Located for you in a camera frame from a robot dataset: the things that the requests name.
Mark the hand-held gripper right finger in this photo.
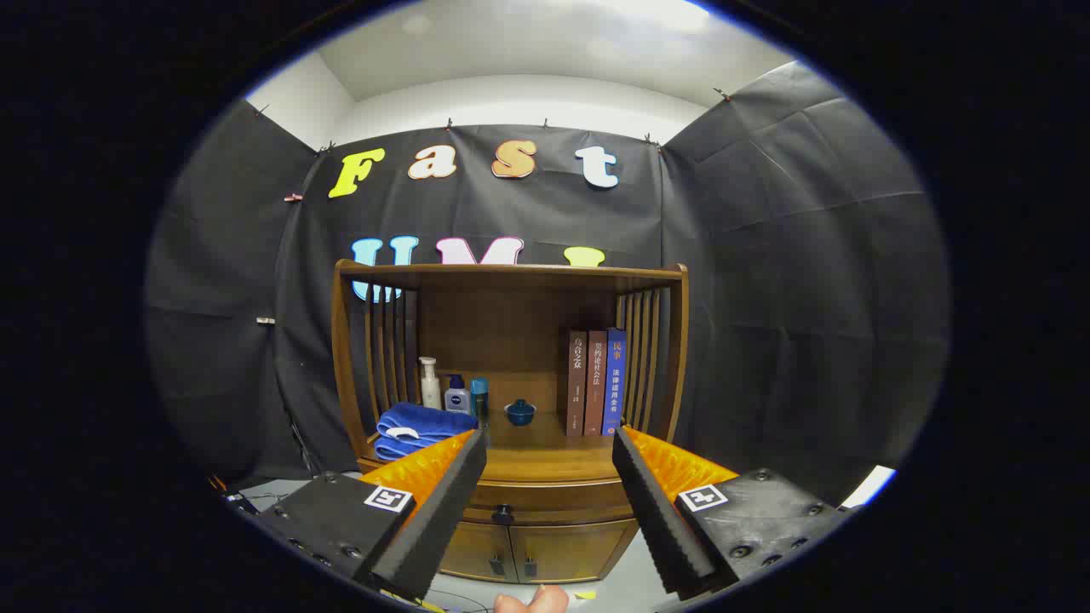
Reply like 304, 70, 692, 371
611, 426, 852, 601

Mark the blue folded towel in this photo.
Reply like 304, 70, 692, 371
375, 402, 479, 462

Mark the blue book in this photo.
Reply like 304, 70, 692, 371
602, 329, 628, 437

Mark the wooden cabinet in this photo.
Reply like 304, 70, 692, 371
330, 260, 689, 586

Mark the wooden cabinet door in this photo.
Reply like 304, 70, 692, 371
509, 521, 640, 585
439, 521, 512, 584

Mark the reddish brown book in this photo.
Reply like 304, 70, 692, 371
584, 330, 608, 437

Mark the thin floor cable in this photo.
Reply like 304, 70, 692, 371
223, 487, 290, 512
426, 587, 495, 613

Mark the wooden countertop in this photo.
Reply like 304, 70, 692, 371
362, 413, 629, 483

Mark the dark brown book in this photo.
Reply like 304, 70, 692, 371
565, 330, 588, 438

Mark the white pump bottle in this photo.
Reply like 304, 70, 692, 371
418, 357, 443, 411

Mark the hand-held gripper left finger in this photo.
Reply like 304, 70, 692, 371
255, 428, 488, 601

